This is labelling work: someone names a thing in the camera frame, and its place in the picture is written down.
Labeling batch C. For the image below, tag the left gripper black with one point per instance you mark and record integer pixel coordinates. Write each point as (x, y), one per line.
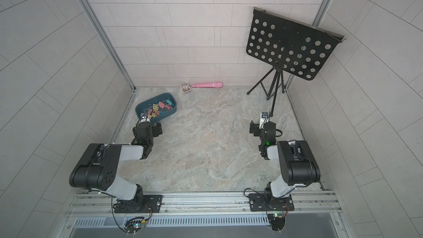
(155, 129)

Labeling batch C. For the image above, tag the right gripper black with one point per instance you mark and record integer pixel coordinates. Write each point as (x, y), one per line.
(256, 133)

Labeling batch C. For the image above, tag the teal plastic storage box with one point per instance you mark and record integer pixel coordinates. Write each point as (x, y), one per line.
(156, 108)

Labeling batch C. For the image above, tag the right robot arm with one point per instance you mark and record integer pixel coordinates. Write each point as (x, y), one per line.
(297, 164)

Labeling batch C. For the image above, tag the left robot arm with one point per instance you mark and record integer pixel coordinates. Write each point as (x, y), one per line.
(97, 170)

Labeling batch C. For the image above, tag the small card box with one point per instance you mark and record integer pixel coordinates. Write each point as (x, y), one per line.
(185, 88)

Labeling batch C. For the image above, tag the pink microphone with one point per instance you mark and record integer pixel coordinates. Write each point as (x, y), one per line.
(208, 85)

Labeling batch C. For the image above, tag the black music stand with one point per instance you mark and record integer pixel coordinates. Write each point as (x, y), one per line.
(289, 46)

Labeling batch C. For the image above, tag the right controller board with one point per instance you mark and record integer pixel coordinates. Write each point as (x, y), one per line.
(277, 222)

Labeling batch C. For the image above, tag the controller board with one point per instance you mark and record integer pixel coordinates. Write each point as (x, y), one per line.
(277, 222)
(134, 225)

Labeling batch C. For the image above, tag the left controller board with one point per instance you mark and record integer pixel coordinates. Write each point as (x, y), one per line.
(134, 225)

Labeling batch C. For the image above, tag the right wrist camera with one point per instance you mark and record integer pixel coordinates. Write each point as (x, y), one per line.
(264, 118)

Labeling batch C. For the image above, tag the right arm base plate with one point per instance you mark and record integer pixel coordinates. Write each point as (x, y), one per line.
(261, 203)

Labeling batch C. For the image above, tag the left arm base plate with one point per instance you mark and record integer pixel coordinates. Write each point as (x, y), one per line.
(149, 203)

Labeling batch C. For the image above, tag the aluminium rail frame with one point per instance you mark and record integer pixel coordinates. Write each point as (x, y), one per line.
(231, 203)

